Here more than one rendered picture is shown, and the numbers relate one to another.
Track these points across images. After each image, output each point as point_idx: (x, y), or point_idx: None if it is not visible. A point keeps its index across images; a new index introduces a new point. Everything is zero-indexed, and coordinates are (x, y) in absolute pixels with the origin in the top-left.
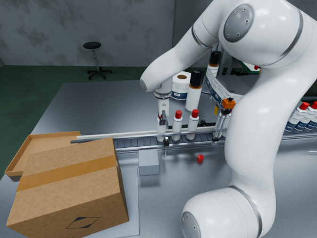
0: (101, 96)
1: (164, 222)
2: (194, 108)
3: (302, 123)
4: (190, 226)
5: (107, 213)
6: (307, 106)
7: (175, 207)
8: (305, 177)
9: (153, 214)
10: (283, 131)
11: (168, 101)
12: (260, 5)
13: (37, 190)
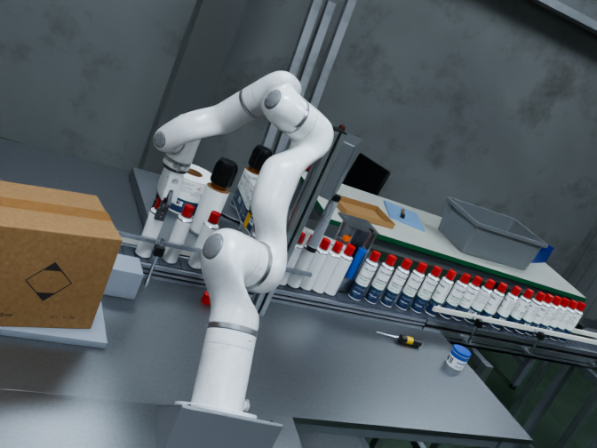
0: (0, 163)
1: (143, 347)
2: None
3: (374, 290)
4: (214, 240)
5: (83, 281)
6: (378, 256)
7: (162, 337)
8: (360, 355)
9: (125, 336)
10: (295, 181)
11: (182, 177)
12: (284, 93)
13: (15, 211)
